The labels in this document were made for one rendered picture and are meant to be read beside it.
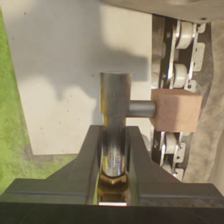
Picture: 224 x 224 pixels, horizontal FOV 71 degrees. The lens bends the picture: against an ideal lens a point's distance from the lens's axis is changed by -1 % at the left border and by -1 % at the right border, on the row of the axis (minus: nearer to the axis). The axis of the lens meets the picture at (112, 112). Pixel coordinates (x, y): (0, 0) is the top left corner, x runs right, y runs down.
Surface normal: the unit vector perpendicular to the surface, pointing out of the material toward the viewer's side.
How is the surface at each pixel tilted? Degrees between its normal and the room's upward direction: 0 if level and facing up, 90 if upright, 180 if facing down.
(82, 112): 0
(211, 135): 49
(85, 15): 0
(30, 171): 0
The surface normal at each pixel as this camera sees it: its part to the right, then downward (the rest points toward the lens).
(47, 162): -0.02, 0.29
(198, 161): -0.40, 0.27
